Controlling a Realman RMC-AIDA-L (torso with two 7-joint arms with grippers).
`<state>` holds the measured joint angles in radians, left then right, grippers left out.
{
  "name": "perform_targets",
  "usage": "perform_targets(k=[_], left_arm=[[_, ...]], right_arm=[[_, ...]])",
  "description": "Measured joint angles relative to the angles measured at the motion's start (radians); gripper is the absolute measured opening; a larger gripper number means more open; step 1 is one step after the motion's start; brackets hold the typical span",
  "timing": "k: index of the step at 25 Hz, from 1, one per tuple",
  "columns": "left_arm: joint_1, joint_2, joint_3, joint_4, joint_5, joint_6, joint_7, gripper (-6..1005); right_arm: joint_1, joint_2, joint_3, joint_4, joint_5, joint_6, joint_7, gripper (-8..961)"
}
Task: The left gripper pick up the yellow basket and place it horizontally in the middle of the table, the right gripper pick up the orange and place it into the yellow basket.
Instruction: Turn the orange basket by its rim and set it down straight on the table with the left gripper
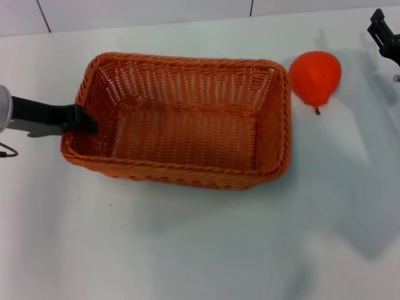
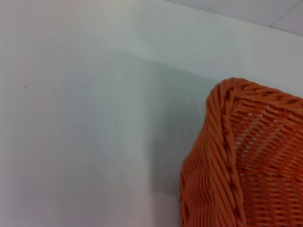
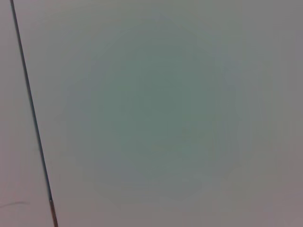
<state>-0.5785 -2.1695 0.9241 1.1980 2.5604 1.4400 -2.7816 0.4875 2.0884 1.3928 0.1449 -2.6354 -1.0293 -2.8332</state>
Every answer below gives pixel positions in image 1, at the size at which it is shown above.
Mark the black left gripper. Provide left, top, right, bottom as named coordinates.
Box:
left=11, top=94, right=100, bottom=136

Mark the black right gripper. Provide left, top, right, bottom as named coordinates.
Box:
left=367, top=8, right=400, bottom=67

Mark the orange woven plastic basket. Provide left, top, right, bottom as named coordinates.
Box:
left=60, top=51, right=293, bottom=191

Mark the orange plastic pear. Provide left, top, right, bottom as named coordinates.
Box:
left=288, top=51, right=343, bottom=116

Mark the thin black cable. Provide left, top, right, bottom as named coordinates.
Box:
left=0, top=142, right=19, bottom=159

